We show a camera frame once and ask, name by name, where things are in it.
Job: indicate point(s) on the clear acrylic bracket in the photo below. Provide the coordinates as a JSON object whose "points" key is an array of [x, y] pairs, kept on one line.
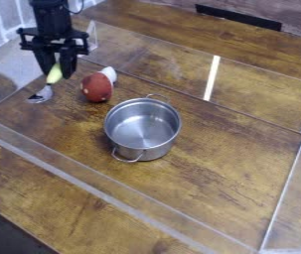
{"points": [[87, 26]]}

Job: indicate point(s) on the black strip on table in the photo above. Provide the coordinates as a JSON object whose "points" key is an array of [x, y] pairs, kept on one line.
{"points": [[237, 17]]}

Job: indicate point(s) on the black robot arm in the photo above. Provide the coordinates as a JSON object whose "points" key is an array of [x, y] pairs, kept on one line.
{"points": [[47, 9]]}

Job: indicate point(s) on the small steel pot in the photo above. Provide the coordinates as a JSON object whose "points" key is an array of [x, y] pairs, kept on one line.
{"points": [[142, 127]]}

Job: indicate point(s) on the green handled metal spoon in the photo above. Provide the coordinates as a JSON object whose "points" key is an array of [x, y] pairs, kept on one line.
{"points": [[46, 93]]}

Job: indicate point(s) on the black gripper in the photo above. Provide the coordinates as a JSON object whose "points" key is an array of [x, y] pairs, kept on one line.
{"points": [[54, 36]]}

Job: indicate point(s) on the red toy mushroom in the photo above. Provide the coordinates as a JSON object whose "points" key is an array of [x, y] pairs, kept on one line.
{"points": [[97, 85]]}

